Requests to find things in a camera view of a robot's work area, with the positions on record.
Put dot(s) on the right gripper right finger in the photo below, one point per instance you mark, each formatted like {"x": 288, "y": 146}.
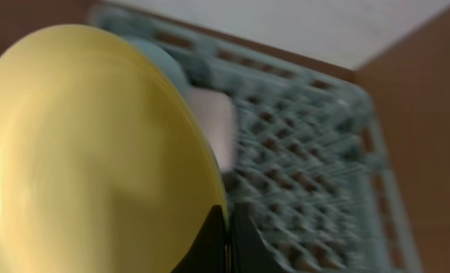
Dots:
{"x": 249, "y": 254}

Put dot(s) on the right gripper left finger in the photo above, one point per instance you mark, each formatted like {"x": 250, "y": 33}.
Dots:
{"x": 207, "y": 254}

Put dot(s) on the yellow round plate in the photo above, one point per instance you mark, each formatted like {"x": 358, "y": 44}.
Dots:
{"x": 103, "y": 167}

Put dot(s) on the white bowl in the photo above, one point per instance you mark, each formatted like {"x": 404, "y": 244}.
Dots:
{"x": 216, "y": 116}

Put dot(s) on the light blue bowl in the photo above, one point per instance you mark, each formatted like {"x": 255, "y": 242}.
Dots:
{"x": 165, "y": 62}

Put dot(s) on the grey plastic dishwasher rack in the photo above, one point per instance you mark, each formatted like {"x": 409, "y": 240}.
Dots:
{"x": 312, "y": 175}

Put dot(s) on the brown cardboard box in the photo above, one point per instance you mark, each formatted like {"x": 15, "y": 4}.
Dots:
{"x": 410, "y": 86}

